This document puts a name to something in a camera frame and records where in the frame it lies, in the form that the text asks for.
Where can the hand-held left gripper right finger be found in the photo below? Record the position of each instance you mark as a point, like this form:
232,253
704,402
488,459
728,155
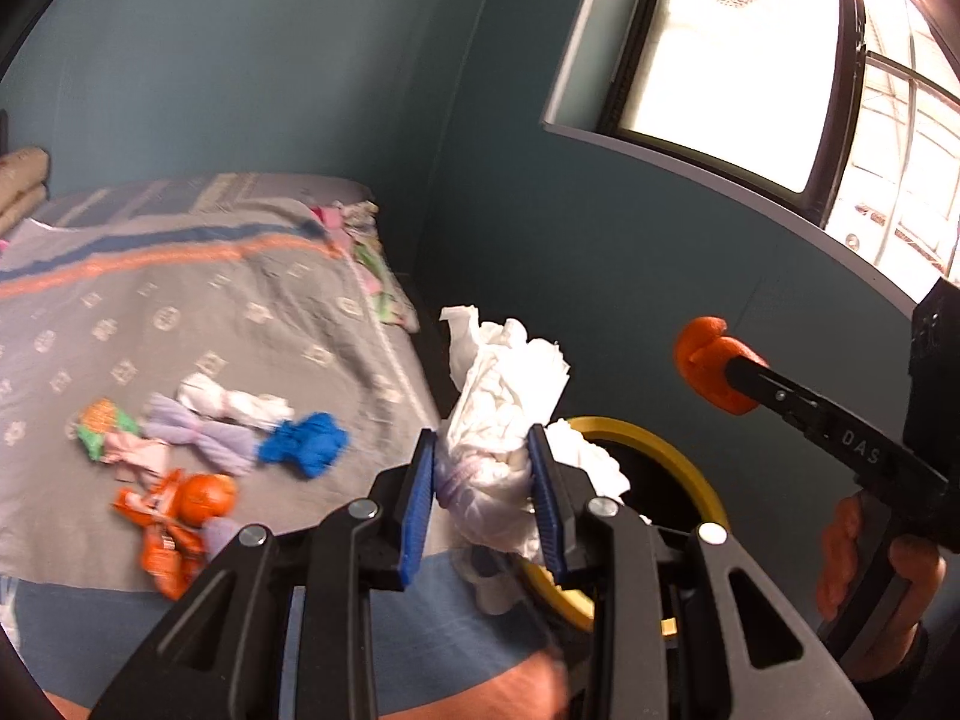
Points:
545,510

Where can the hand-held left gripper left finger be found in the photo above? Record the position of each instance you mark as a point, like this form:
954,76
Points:
416,517

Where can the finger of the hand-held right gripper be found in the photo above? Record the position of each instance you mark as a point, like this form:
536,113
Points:
825,424

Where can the white tissue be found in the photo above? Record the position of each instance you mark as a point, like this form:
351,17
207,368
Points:
502,405

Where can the yellow-rimmed trash bin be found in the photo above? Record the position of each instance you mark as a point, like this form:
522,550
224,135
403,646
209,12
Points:
675,457

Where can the lavender sock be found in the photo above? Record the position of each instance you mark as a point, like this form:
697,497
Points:
202,435

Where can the person's right forearm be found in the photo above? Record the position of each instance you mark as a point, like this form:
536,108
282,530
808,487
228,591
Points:
900,660

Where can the person's right hand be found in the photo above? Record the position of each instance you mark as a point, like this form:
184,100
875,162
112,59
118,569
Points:
916,577

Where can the blue sock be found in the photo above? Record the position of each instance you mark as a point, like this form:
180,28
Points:
307,442

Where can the small purple foam piece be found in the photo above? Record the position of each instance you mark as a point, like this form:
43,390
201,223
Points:
221,536

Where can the white sock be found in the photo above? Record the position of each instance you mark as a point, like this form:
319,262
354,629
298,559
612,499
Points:
225,401

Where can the floral bed sheet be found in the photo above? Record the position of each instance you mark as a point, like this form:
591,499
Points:
379,270

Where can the orange snack wrapper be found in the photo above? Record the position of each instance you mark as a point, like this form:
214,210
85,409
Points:
165,547

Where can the pink wrapper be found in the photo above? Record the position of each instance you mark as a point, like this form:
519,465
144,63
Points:
142,457

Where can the grey patterned blanket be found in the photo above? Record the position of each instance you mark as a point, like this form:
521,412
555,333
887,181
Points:
225,300

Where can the window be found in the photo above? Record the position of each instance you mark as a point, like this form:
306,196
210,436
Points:
720,52

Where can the beige pillows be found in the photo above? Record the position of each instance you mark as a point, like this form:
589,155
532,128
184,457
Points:
21,180

